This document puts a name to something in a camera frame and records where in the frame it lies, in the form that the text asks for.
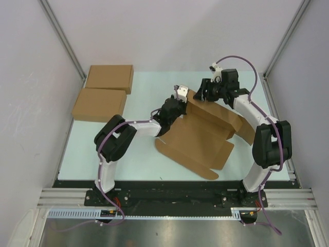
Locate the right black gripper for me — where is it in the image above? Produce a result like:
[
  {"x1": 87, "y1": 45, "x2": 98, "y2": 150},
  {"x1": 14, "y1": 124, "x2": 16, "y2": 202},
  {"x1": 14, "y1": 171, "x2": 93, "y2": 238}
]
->
[{"x1": 194, "y1": 79, "x2": 227, "y2": 102}]

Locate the cardboard box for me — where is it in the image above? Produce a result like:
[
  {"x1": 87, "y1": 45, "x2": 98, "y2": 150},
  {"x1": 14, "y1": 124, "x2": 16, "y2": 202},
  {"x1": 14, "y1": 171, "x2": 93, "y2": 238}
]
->
[
  {"x1": 85, "y1": 65, "x2": 134, "y2": 95},
  {"x1": 71, "y1": 88, "x2": 127, "y2": 122},
  {"x1": 155, "y1": 90, "x2": 255, "y2": 180}
]

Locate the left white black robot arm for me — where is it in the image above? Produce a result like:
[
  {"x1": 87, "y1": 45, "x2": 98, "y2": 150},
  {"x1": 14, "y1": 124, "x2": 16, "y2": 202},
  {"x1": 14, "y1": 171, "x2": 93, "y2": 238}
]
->
[{"x1": 94, "y1": 95, "x2": 188, "y2": 206}]

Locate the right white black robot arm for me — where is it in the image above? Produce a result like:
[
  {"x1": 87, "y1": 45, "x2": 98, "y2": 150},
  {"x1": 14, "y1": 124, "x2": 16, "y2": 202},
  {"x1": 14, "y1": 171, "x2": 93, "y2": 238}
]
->
[{"x1": 193, "y1": 65, "x2": 292, "y2": 206}]

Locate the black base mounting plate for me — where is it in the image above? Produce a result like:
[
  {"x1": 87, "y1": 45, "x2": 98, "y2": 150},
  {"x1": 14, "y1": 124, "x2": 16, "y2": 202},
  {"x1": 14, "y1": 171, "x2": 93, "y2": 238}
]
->
[{"x1": 53, "y1": 180, "x2": 300, "y2": 207}]

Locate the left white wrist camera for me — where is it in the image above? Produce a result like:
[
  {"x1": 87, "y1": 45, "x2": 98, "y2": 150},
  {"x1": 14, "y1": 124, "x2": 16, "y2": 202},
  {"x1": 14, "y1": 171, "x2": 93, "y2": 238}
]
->
[{"x1": 174, "y1": 85, "x2": 189, "y2": 103}]

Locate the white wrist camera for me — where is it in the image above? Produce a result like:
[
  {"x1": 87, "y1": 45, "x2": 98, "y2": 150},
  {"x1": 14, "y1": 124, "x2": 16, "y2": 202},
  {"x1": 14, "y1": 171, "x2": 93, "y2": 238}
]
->
[
  {"x1": 174, "y1": 85, "x2": 189, "y2": 103},
  {"x1": 209, "y1": 63, "x2": 223, "y2": 83}
]

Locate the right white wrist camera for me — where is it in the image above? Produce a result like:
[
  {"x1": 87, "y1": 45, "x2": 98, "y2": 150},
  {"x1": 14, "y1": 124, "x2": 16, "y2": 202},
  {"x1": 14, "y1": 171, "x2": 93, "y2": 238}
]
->
[{"x1": 209, "y1": 63, "x2": 223, "y2": 83}]

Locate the right aluminium frame post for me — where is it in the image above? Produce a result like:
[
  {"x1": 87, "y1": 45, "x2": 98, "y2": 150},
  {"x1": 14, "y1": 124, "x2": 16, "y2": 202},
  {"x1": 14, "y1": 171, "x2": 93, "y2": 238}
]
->
[{"x1": 263, "y1": 0, "x2": 313, "y2": 78}]

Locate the aluminium frame post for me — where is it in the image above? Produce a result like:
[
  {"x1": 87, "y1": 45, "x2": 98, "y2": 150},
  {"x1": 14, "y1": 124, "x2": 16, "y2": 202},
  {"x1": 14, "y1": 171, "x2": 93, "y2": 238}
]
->
[
  {"x1": 263, "y1": 0, "x2": 313, "y2": 78},
  {"x1": 38, "y1": 0, "x2": 86, "y2": 80}
]

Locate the aluminium front rail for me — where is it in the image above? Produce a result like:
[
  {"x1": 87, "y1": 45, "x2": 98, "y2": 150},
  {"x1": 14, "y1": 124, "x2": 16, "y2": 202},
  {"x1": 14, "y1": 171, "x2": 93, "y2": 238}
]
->
[{"x1": 37, "y1": 188, "x2": 318, "y2": 210}]

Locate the white slotted cable duct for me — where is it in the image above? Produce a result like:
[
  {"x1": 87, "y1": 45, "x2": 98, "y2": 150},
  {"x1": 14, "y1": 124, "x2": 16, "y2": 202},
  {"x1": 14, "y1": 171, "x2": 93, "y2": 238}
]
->
[{"x1": 47, "y1": 208, "x2": 257, "y2": 220}]

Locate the left aluminium frame post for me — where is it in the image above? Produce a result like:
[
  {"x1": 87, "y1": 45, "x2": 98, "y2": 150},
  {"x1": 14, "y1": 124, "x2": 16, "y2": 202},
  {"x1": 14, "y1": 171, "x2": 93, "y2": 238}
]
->
[{"x1": 38, "y1": 0, "x2": 86, "y2": 80}]

